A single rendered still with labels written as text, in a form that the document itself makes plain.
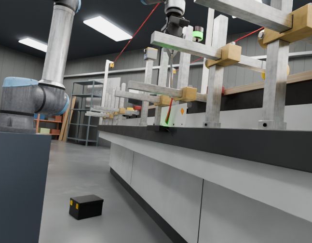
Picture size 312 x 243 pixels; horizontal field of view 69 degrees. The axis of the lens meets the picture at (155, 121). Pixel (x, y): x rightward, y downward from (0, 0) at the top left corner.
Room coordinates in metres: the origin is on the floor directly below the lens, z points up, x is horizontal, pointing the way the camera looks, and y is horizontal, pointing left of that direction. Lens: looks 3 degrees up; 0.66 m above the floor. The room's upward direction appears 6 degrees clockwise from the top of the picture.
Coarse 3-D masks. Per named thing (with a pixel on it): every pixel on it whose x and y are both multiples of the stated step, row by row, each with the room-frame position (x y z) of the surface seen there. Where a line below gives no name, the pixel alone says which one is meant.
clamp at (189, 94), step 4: (184, 88) 0.95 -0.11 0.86; (188, 88) 0.93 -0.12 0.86; (192, 88) 0.94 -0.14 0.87; (196, 88) 0.95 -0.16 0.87; (184, 92) 0.94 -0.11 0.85; (188, 92) 0.93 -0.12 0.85; (192, 92) 0.94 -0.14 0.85; (196, 92) 0.94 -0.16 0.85; (184, 96) 0.94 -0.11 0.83; (188, 96) 0.93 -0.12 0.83; (192, 96) 0.94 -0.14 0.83; (176, 100) 1.01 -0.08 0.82; (180, 100) 1.00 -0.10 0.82; (184, 100) 0.99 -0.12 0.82; (188, 100) 0.98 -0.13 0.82; (192, 100) 0.96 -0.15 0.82
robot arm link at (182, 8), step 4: (168, 0) 0.96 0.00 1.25; (172, 0) 0.95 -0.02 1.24; (176, 0) 0.94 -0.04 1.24; (180, 0) 0.95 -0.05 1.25; (168, 4) 0.96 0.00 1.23; (172, 4) 0.95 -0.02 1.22; (176, 4) 0.94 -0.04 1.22; (180, 4) 0.95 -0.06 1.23; (184, 4) 0.97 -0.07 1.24; (168, 8) 0.96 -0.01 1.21; (172, 8) 0.96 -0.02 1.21; (176, 8) 0.96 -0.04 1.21; (180, 8) 0.95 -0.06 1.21; (184, 8) 0.97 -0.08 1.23
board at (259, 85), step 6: (306, 72) 0.68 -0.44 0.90; (288, 78) 0.73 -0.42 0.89; (294, 78) 0.71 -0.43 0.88; (300, 78) 0.70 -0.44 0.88; (306, 78) 0.68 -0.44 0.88; (246, 84) 0.91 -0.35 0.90; (252, 84) 0.88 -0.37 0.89; (258, 84) 0.85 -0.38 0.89; (228, 90) 1.01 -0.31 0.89; (234, 90) 0.97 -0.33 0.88; (240, 90) 0.94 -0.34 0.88; (246, 90) 0.91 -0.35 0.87; (252, 90) 0.89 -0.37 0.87; (150, 108) 1.97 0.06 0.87
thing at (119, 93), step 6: (120, 96) 1.12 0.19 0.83; (126, 96) 1.13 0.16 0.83; (132, 96) 1.14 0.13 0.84; (138, 96) 1.15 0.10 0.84; (144, 96) 1.16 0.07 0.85; (150, 96) 1.17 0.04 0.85; (156, 96) 1.18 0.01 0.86; (156, 102) 1.20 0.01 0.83; (174, 102) 1.22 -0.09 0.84; (186, 102) 1.25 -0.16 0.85
